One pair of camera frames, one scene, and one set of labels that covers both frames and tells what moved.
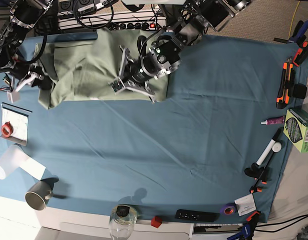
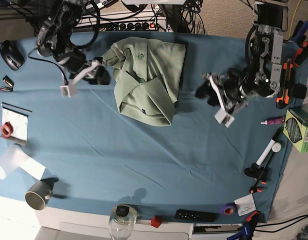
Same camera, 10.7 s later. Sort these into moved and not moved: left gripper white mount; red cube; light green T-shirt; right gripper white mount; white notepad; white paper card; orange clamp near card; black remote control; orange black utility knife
Moved: left gripper white mount; right gripper white mount; light green T-shirt
Not moved: white paper card; white notepad; black remote control; orange clamp near card; orange black utility knife; red cube
